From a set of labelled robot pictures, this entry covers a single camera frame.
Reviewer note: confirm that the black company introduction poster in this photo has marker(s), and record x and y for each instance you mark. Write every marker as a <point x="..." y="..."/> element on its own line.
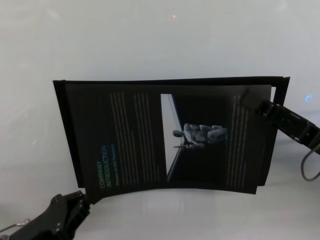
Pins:
<point x="205" y="160"/>

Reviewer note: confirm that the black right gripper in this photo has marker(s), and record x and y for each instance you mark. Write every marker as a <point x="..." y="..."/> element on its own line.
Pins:
<point x="290" y="122"/>

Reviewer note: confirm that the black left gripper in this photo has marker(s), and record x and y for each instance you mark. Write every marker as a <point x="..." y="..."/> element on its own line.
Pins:
<point x="52" y="220"/>

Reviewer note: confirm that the black tape frame outline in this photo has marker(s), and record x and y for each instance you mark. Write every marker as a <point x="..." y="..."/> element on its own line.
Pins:
<point x="60" y="112"/>

